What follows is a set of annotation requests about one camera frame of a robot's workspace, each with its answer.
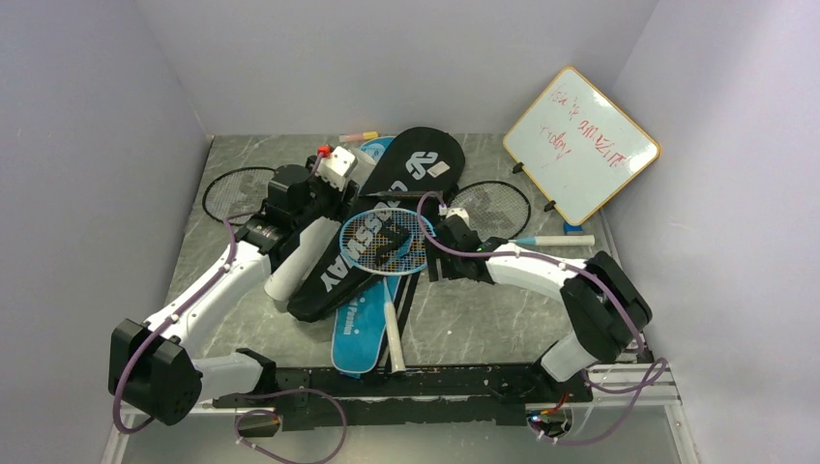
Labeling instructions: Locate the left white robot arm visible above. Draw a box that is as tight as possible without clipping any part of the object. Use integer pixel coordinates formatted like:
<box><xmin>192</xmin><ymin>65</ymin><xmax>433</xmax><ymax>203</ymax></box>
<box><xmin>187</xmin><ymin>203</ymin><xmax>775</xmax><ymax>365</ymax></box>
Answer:
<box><xmin>108</xmin><ymin>159</ymin><xmax>357</xmax><ymax>433</ymax></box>

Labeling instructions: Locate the black racket cover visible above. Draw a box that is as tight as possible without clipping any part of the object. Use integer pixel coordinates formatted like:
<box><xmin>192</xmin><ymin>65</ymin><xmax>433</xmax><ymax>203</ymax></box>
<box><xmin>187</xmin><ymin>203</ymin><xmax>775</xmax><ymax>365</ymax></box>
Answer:
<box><xmin>286</xmin><ymin>127</ymin><xmax>467</xmax><ymax>324</ymax></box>

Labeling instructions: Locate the black racket right head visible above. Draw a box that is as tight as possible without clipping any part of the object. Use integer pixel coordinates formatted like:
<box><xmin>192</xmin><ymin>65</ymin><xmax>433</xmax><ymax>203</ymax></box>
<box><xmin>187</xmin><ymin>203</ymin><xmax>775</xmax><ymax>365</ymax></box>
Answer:
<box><xmin>440</xmin><ymin>181</ymin><xmax>531</xmax><ymax>240</ymax></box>

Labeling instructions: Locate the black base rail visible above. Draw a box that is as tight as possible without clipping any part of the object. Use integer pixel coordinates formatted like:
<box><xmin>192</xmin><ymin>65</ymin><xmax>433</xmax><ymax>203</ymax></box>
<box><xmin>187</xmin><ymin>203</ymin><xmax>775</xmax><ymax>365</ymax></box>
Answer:
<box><xmin>213</xmin><ymin>363</ymin><xmax>593</xmax><ymax>430</ymax></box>

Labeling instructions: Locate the orange yellow marker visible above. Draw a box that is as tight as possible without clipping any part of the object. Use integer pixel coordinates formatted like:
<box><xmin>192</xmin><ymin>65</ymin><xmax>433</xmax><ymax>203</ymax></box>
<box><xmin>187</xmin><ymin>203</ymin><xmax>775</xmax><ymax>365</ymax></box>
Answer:
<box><xmin>338</xmin><ymin>131</ymin><xmax>379</xmax><ymax>143</ymax></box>

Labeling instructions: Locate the whiteboard with orange frame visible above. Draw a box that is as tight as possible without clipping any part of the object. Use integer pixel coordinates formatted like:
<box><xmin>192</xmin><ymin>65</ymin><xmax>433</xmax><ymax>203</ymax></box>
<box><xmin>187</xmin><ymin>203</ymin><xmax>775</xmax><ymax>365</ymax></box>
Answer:
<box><xmin>503</xmin><ymin>66</ymin><xmax>661</xmax><ymax>225</ymax></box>

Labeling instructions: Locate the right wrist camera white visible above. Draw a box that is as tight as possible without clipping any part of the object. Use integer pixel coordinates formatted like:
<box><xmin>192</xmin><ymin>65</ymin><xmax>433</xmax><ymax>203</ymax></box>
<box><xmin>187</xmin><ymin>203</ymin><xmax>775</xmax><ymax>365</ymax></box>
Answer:
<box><xmin>445</xmin><ymin>207</ymin><xmax>470</xmax><ymax>227</ymax></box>

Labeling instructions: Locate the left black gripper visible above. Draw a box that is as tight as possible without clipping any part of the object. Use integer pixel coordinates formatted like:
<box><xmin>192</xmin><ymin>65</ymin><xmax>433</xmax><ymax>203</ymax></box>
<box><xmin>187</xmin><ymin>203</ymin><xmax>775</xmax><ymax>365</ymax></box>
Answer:
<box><xmin>293</xmin><ymin>155</ymin><xmax>359</xmax><ymax>231</ymax></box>

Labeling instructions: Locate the blue whiteboard eraser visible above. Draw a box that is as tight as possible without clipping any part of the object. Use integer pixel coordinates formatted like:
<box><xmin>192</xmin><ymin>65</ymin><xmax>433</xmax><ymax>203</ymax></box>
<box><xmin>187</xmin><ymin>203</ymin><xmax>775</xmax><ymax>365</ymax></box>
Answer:
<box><xmin>563</xmin><ymin>222</ymin><xmax>584</xmax><ymax>236</ymax></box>

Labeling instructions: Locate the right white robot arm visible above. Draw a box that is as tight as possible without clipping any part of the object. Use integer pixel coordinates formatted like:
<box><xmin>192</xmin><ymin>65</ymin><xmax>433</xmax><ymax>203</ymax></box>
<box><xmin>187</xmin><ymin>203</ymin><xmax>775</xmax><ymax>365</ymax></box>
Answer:
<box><xmin>425</xmin><ymin>216</ymin><xmax>653</xmax><ymax>401</ymax></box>

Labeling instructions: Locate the black racket head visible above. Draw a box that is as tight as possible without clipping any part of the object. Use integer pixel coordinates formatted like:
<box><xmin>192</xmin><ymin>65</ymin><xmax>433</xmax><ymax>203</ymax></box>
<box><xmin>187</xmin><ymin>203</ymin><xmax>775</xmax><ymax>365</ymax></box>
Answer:
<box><xmin>201</xmin><ymin>166</ymin><xmax>448</xmax><ymax>226</ymax></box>
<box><xmin>440</xmin><ymin>181</ymin><xmax>531</xmax><ymax>240</ymax></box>

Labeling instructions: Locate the black racket left head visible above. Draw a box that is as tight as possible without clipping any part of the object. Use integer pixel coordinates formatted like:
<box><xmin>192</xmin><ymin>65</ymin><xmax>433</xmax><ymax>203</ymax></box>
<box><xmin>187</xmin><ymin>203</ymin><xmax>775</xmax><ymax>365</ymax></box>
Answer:
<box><xmin>201</xmin><ymin>166</ymin><xmax>448</xmax><ymax>226</ymax></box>

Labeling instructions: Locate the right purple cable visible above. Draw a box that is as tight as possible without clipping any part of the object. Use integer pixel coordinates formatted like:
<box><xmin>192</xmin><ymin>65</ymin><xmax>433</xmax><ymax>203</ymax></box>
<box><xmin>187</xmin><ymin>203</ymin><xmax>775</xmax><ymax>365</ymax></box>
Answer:
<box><xmin>416</xmin><ymin>191</ymin><xmax>669</xmax><ymax>448</ymax></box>

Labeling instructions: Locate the white shuttlecock tube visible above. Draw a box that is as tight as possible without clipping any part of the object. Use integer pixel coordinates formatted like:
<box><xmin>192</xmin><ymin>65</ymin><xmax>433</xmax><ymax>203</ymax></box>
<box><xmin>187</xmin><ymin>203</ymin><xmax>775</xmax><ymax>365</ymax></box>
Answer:
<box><xmin>263</xmin><ymin>147</ymin><xmax>376</xmax><ymax>303</ymax></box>

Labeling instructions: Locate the blue racket cover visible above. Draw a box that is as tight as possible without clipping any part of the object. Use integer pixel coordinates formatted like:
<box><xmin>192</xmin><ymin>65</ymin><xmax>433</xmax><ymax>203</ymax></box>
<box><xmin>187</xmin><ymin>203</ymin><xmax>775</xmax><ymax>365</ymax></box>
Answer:
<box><xmin>330</xmin><ymin>135</ymin><xmax>406</xmax><ymax>375</ymax></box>

